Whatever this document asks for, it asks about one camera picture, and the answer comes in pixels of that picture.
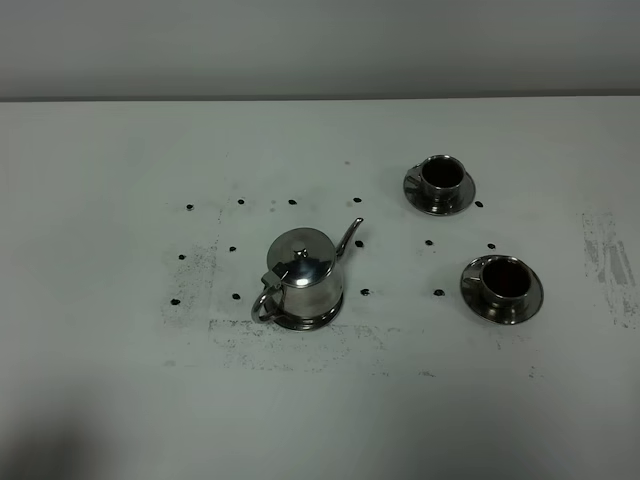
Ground stainless steel teapot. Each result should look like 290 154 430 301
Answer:
251 217 363 323

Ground steel teapot saucer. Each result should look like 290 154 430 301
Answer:
273 297 344 331

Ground far stainless steel saucer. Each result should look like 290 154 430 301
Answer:
403 164 476 216

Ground stainless steel saucer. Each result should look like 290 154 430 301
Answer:
403 164 476 216
460 257 544 326

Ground far stainless steel teacup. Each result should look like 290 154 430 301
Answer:
405 154 467 196

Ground stainless steel teacup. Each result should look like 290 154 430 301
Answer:
405 154 467 196
462 255 534 308

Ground near stainless steel saucer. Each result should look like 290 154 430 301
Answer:
460 257 544 326

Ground near stainless steel teacup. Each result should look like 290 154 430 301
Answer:
462 255 534 308

